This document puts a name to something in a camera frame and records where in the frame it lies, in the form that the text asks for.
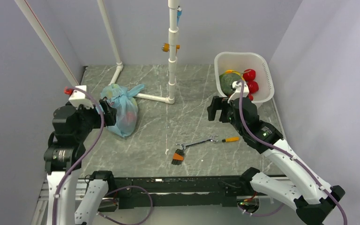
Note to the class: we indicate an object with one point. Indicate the red fake apple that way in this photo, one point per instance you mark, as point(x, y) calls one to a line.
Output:
point(252, 86)
point(249, 75)

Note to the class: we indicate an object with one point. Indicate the orange black hex key set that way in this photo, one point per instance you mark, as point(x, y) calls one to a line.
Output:
point(178, 157)

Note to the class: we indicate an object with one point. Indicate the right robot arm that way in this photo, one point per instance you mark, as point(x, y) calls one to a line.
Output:
point(312, 198)

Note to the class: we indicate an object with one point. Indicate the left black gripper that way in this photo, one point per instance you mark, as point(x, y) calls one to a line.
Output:
point(109, 113)

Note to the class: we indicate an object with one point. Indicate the white plastic basket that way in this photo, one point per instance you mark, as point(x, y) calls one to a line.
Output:
point(240, 61)

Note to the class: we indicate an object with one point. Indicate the white PVC pipe frame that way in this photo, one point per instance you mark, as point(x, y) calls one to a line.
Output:
point(171, 46)

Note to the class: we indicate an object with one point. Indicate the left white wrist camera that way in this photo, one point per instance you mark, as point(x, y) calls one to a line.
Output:
point(77, 98)

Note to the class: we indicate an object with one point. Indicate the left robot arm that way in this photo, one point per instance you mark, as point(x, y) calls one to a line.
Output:
point(63, 161)

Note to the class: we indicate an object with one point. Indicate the yellow green fake fruit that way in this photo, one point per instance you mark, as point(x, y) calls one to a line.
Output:
point(234, 72)

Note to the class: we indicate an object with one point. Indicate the light blue plastic bag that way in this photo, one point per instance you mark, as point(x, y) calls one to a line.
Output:
point(123, 100)

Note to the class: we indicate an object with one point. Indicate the red fake apple lower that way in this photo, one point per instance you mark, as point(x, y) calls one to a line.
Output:
point(252, 86)

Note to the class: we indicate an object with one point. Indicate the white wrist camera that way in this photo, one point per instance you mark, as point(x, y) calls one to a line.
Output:
point(240, 90)
point(77, 98)

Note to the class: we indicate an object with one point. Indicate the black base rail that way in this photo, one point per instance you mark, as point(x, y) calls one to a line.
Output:
point(134, 192)

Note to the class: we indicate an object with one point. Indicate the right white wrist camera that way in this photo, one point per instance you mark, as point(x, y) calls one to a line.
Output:
point(240, 90)

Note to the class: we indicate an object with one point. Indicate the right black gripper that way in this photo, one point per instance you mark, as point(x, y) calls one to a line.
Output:
point(219, 103)

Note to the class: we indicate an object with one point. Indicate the red fake apple upper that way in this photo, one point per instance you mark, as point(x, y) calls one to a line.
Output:
point(249, 75)

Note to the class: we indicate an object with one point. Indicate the small red fake tomatoes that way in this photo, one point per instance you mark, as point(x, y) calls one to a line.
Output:
point(250, 97)

